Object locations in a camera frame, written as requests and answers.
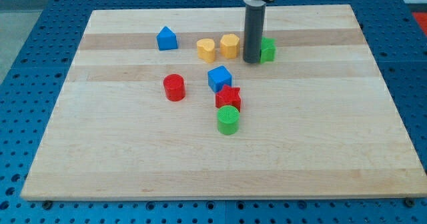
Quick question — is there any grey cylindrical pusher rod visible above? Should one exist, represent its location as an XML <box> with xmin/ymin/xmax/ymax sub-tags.
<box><xmin>243</xmin><ymin>0</ymin><xmax>266</xmax><ymax>63</ymax></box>

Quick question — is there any blue cube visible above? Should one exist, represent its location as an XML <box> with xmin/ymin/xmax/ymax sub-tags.
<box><xmin>207</xmin><ymin>65</ymin><xmax>232</xmax><ymax>93</ymax></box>

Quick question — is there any yellow heart block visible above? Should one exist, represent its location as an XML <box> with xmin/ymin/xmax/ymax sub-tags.
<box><xmin>196</xmin><ymin>39</ymin><xmax>216</xmax><ymax>63</ymax></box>

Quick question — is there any green star block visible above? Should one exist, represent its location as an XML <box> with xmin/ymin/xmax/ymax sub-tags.
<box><xmin>260</xmin><ymin>37</ymin><xmax>276</xmax><ymax>63</ymax></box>

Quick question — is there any yellow hexagon block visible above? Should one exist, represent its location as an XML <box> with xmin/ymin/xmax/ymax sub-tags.
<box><xmin>220</xmin><ymin>34</ymin><xmax>240</xmax><ymax>59</ymax></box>

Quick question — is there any red star block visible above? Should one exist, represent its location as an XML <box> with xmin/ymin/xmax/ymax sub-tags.
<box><xmin>215</xmin><ymin>84</ymin><xmax>242</xmax><ymax>111</ymax></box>

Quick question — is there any blue pentagon block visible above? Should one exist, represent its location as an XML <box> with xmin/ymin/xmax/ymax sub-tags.
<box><xmin>156</xmin><ymin>26</ymin><xmax>178</xmax><ymax>51</ymax></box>

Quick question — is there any green cylinder block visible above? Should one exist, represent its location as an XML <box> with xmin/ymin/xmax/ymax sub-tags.
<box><xmin>217</xmin><ymin>105</ymin><xmax>240</xmax><ymax>135</ymax></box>

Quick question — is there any red cylinder block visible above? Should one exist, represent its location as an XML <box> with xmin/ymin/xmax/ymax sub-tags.
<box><xmin>163</xmin><ymin>73</ymin><xmax>185</xmax><ymax>101</ymax></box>

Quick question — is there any wooden board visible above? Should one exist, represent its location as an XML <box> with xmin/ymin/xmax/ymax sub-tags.
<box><xmin>21</xmin><ymin>5</ymin><xmax>426</xmax><ymax>201</ymax></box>

